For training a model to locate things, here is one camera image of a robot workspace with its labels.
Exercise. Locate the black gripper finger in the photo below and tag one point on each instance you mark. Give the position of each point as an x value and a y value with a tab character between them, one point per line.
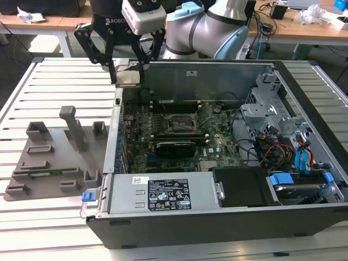
85	40
159	40

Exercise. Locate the silver CPU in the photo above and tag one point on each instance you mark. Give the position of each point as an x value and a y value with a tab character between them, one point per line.
127	79

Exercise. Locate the thin metal locking lever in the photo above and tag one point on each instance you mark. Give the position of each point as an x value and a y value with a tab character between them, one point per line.
163	108

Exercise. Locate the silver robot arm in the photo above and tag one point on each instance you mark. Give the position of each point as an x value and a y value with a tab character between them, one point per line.
182	35

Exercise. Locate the long wooden desk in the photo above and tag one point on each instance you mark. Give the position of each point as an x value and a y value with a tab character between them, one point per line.
59	23

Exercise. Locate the black bag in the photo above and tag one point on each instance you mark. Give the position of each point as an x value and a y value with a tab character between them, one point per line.
40	6

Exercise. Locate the crumpled white paper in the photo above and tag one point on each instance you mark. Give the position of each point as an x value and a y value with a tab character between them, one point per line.
27	16

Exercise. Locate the black RAM slot bank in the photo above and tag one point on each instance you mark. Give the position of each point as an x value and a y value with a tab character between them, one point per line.
179	108
176	135

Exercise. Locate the white power strip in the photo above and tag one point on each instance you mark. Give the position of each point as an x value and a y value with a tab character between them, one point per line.
245	51

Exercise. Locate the round coin battery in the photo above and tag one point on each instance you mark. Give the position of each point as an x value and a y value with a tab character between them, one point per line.
217	109

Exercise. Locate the black graphics card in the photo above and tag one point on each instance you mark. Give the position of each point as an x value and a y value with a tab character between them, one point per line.
174	149

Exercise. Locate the green motherboard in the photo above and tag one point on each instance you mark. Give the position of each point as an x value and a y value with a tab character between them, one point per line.
220	136

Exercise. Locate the grey parts rack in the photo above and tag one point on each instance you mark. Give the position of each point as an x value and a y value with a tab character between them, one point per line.
62	152

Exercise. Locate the metal drive cage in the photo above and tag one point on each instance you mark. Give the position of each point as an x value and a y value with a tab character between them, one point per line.
258	111

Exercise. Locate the small black box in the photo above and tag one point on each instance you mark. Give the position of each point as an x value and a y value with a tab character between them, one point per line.
278	12

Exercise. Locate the green RAM stick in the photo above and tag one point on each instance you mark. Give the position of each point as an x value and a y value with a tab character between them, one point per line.
58	171

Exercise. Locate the wooden desk with clutter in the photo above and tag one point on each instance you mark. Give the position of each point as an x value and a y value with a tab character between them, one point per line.
299	31

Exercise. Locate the clear plastic bag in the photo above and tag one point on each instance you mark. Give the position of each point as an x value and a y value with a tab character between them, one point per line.
312	15

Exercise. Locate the blue plastic latch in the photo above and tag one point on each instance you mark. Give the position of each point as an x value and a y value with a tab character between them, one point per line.
87	197

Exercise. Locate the silver power supply unit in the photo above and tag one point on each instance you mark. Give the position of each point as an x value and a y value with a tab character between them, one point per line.
127	195

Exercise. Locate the white flat box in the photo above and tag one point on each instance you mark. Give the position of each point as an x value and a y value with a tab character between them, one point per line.
340	23

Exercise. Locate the small blue box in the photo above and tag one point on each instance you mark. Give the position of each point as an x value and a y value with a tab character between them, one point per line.
340	5

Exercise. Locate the hard disk in blue carrier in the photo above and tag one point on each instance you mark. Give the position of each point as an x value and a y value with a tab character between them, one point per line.
282	180

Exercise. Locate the black open PC case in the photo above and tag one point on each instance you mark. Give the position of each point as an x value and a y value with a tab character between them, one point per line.
217	228

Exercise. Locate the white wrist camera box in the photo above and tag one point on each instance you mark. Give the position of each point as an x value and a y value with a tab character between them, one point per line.
146	24

